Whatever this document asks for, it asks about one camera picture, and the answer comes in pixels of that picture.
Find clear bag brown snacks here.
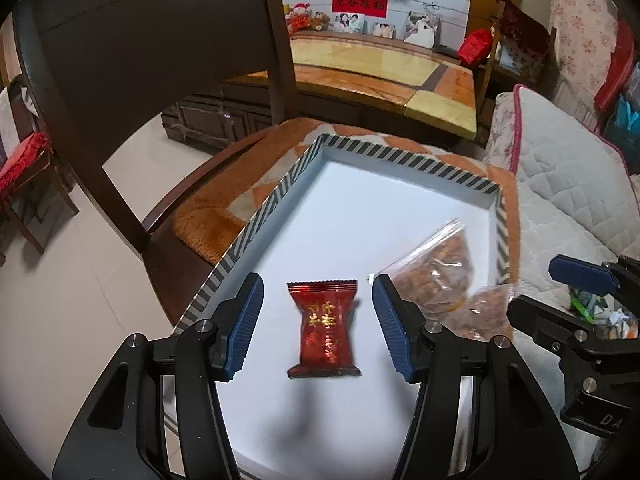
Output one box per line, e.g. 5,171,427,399
440,284,520,342
380,219,474,318

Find red cushion on chair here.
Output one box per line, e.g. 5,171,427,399
457,28,492,68

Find white tray striped rim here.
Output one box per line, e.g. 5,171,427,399
178,134,510,479

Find white quilted sofa cushion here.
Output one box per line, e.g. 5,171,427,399
485,86,639,479

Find dark wooden chair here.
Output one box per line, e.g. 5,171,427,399
13,0,298,323

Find large wedding photo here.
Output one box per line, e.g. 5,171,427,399
402,11,442,49

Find floral sofa cover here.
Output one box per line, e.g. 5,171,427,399
550,0,618,106

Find wooden stool left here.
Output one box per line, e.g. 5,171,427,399
1,75,79,254

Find photo frame left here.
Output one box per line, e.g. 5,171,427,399
332,12,366,35

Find red banner sign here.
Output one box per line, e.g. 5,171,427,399
332,0,388,18

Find red stool cushion left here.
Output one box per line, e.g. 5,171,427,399
0,132,52,198

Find stuffed toys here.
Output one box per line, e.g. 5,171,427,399
283,3,330,35

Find wooden armchair far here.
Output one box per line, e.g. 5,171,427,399
476,0,556,112

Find photo frame middle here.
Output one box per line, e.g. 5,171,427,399
371,23,395,39

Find dark wooden tv cabinet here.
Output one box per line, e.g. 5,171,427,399
160,90,272,151

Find photo frame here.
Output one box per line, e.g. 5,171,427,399
371,23,395,39
332,12,366,35

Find red candy wrapper packet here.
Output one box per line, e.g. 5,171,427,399
288,280,361,379

